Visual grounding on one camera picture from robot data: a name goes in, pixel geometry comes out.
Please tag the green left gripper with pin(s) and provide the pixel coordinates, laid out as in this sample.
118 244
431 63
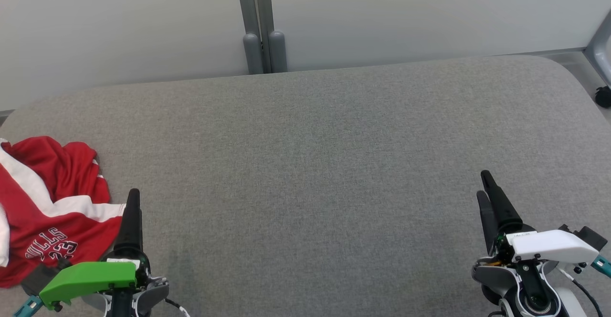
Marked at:
90 276

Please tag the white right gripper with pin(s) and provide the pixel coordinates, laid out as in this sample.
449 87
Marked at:
553 248

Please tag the red Bulls 23 shorts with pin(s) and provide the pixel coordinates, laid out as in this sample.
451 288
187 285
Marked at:
71 240

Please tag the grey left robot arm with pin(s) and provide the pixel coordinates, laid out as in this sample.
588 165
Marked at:
152 293

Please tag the black caster wheel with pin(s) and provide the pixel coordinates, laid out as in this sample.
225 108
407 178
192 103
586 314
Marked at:
604 96

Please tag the grey partition support leg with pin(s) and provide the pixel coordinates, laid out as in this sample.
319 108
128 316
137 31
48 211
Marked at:
602 52

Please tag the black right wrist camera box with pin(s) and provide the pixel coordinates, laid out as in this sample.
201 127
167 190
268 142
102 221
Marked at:
584 236

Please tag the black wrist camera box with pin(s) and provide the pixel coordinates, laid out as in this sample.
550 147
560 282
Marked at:
584 236
36 276

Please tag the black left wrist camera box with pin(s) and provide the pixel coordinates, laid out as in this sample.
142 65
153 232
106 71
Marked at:
36 276

